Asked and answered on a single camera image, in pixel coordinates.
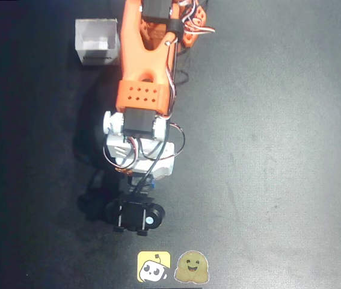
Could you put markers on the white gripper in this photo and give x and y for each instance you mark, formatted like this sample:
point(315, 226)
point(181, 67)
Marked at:
point(132, 217)

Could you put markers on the orange and white robot arm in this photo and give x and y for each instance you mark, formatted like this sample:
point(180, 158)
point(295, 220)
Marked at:
point(134, 60)

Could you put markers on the yellow robot face sticker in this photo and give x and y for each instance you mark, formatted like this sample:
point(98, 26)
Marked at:
point(153, 266)

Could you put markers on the smiling hugging face sticker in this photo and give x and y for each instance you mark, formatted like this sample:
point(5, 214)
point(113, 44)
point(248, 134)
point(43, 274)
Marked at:
point(192, 267)

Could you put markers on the white cardboard box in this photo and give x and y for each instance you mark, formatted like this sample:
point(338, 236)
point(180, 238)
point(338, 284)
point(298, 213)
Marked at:
point(96, 39)

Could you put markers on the black gripper-mounted camera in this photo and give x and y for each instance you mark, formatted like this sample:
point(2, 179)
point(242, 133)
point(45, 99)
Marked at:
point(134, 215)

